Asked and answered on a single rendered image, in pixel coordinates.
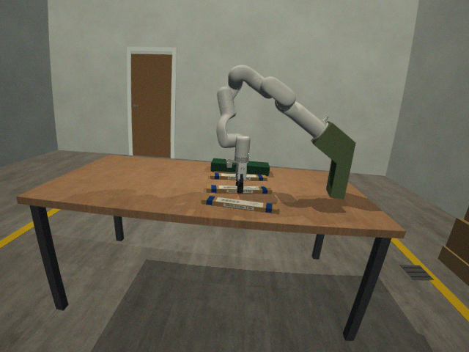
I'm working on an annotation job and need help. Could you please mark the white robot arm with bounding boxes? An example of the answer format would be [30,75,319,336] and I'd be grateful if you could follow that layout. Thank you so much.
[216,65,328,168]

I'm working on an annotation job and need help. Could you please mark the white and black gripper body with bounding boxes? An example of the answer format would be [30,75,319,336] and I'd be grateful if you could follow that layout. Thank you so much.
[235,162,248,181]

